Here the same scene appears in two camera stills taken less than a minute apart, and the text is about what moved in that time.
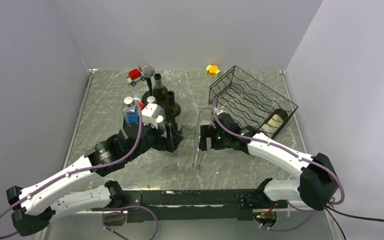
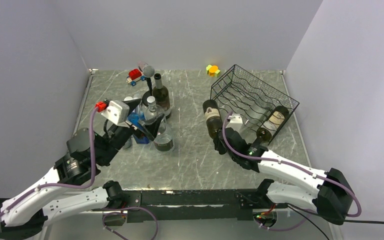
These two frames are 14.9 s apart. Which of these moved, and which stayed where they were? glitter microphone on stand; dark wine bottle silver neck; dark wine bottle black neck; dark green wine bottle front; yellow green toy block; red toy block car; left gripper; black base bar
Moved: dark wine bottle black neck; left gripper
Stayed: red toy block car; black base bar; glitter microphone on stand; dark wine bottle silver neck; dark green wine bottle front; yellow green toy block
